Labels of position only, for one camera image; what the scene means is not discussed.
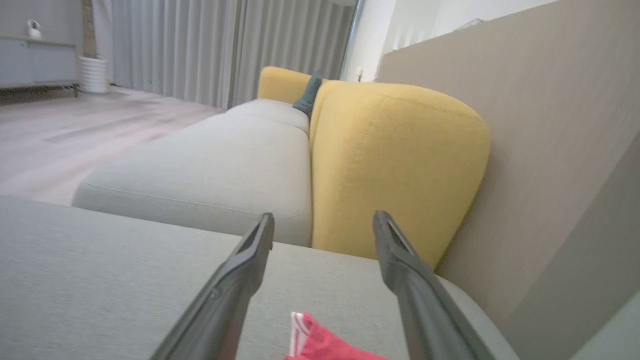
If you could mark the silver vertical frame strip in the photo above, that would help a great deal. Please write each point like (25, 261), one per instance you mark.
(351, 30)

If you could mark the beige partition board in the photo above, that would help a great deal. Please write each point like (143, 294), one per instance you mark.
(550, 125)

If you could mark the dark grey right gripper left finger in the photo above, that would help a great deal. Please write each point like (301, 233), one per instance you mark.
(225, 305)

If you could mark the red garment thin white stripes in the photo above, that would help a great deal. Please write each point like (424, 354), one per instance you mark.
(325, 347)

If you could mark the white ribbed planter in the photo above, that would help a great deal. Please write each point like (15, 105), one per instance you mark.
(93, 75)

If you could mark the grey sofa seat cushion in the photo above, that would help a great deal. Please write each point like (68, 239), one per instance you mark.
(272, 111)
(215, 170)

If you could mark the small white camera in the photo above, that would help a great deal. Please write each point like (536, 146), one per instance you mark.
(33, 30)

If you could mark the grey low cabinet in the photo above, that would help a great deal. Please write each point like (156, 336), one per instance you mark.
(35, 62)

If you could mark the brown plant trunk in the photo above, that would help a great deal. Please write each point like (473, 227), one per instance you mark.
(88, 30)

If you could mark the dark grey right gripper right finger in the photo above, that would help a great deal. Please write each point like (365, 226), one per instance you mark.
(425, 310)

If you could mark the yellow sofa backrest cushion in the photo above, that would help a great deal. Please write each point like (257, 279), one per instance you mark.
(395, 160)
(280, 84)

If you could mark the teal throw pillow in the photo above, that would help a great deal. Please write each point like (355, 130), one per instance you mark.
(307, 97)

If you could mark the grey pleated curtain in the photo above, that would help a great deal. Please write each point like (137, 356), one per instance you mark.
(200, 45)

